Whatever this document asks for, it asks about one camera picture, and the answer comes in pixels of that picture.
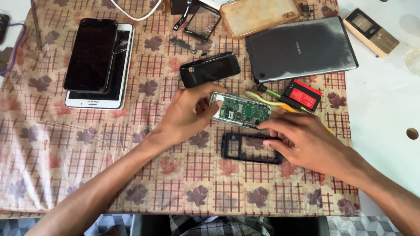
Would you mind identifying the white cable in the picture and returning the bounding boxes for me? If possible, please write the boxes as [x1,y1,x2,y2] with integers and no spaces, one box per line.
[110,0,163,22]

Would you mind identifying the floral checked tablecloth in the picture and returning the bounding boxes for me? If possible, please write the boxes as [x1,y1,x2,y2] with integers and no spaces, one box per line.
[0,0,361,219]

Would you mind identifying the thin metal rod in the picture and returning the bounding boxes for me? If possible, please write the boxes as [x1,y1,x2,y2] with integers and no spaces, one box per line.
[30,0,43,51]

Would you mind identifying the person's checked clothing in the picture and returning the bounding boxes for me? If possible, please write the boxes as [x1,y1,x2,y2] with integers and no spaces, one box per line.
[169,215,274,236]

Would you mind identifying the person's left hand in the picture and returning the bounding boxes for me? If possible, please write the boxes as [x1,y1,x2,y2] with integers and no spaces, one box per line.
[154,82,228,145]

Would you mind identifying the black phone back cover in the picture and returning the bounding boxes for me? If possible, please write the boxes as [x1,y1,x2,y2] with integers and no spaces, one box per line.
[179,51,241,89]

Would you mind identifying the black smartphone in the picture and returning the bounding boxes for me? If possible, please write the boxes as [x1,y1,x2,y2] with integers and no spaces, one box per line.
[63,18,119,94]

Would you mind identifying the clear glass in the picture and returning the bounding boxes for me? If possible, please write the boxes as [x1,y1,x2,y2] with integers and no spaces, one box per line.
[404,47,420,76]

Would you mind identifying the gold keypad phone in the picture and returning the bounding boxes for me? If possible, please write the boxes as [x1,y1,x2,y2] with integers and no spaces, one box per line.
[343,8,400,58]

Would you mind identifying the small grey metal part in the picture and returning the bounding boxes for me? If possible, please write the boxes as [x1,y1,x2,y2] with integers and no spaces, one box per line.
[169,37,198,55]

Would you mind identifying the grey tablet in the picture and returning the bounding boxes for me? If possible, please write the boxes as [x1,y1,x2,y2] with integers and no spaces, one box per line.
[245,16,359,84]

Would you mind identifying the black phone front frame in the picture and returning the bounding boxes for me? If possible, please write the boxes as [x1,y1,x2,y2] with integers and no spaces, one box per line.
[221,132,284,165]

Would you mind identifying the yellowed clear phone case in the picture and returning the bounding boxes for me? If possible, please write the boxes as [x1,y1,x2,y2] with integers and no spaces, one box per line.
[219,0,302,39]

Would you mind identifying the person's right hand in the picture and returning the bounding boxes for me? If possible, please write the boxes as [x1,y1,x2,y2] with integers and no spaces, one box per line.
[257,113,357,183]

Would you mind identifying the black device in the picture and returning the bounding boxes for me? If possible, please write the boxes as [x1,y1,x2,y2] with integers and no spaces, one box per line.
[0,13,10,45]

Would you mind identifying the black framed touch glass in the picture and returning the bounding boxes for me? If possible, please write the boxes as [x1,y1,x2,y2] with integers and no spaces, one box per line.
[183,4,222,43]

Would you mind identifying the phone with green circuit board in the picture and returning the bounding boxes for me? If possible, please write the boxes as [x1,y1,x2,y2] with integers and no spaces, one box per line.
[209,92,272,129]

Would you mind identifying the black flex strip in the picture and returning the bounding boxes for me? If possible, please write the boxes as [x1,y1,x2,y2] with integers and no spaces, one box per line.
[173,0,193,31]

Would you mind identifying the purple cable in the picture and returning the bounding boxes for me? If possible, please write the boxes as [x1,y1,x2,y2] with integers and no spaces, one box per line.
[0,23,27,76]

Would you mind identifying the small dark phone parts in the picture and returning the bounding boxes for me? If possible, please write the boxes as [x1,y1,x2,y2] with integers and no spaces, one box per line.
[298,3,315,19]

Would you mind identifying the green handled screwdriver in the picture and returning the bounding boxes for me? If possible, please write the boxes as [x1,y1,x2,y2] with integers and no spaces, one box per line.
[257,83,314,113]

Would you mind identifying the white tablet cracked screen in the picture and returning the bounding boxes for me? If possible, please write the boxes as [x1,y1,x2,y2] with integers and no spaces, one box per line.
[65,23,135,110]

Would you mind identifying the red and black battery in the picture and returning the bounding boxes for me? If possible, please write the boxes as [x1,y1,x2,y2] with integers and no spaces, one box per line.
[283,78,324,112]

